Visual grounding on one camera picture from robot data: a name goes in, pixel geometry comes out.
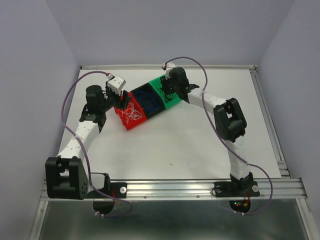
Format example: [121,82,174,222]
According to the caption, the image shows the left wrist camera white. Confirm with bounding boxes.
[106,74,126,96]

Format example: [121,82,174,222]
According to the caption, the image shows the white wires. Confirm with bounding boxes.
[119,101,142,126]

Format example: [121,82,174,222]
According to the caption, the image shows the aluminium front rail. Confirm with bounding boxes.
[53,178,307,202]

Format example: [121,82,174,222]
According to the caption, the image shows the black plastic bin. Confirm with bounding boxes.
[131,83,166,119]

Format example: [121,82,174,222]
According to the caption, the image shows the blue wires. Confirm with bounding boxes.
[132,90,163,113]

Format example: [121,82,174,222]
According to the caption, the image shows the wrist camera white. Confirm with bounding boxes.
[106,74,126,96]
[162,61,176,79]

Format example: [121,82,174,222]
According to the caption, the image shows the red plastic bin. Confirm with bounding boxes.
[114,92,147,131]

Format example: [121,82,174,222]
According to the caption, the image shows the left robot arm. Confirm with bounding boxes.
[45,85,131,200]

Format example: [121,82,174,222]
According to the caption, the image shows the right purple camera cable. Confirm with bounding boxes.
[162,56,273,216]

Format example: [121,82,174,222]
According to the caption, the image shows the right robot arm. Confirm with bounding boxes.
[160,64,252,195]

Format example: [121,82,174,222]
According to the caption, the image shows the green plastic bin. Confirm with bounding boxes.
[149,75,182,109]

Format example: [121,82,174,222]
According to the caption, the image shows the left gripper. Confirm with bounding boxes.
[100,80,132,112]

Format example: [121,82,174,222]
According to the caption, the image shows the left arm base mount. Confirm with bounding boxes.
[99,182,128,199]

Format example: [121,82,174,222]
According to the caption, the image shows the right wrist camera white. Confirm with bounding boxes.
[162,61,176,79]

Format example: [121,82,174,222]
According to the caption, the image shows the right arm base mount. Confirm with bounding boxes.
[211,181,260,198]

